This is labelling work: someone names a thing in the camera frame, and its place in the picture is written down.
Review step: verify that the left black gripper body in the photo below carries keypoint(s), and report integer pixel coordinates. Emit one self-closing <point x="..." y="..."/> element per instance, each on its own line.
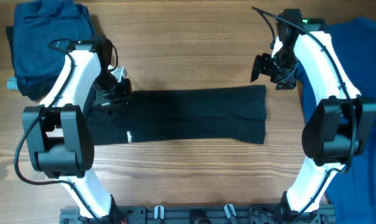
<point x="112" y="94"/>

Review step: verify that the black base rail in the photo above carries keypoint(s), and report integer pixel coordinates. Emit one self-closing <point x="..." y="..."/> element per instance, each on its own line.
<point x="254" y="214"/>

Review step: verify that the blue t-shirt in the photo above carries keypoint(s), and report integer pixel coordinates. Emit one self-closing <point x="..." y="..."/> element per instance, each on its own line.
<point x="353" y="193"/>

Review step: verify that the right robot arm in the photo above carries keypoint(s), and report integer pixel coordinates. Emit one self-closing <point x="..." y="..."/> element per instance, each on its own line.
<point x="339" y="127"/>

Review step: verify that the black t-shirt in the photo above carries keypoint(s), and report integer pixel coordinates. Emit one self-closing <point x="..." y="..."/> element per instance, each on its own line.
<point x="238" y="113"/>

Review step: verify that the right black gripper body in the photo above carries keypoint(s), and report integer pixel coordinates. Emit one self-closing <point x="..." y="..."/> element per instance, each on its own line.
<point x="269" y="68"/>

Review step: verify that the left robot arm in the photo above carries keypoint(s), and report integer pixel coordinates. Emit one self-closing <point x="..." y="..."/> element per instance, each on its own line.
<point x="55" y="131"/>

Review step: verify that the folded blue denim shirt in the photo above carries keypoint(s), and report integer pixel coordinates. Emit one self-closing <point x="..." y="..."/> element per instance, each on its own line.
<point x="36" y="24"/>

